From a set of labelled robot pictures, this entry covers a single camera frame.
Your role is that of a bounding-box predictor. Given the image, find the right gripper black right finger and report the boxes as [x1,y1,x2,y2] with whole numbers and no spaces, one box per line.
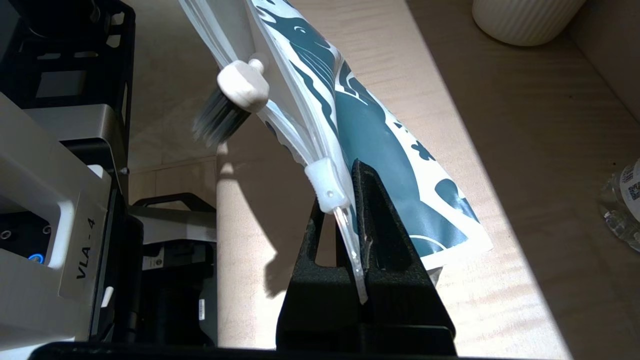
[351,159,457,351]

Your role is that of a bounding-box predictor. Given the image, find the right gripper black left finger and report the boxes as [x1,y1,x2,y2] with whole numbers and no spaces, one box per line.
[276,197,368,351]

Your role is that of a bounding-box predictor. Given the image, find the white blue patterned pouch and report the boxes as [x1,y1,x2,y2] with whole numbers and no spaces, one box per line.
[177,0,494,306]

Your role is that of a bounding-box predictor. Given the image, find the white toothbrush dark bristles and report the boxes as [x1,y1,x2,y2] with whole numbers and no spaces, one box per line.
[192,59,271,148]

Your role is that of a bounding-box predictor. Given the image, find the small clear water bottle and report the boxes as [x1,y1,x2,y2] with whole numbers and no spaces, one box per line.
[597,159,640,252]

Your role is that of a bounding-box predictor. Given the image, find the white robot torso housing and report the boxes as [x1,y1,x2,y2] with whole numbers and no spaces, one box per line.
[0,92,113,353]

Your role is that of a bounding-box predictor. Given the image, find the white ribbed mug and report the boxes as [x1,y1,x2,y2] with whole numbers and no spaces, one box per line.
[472,0,586,47]

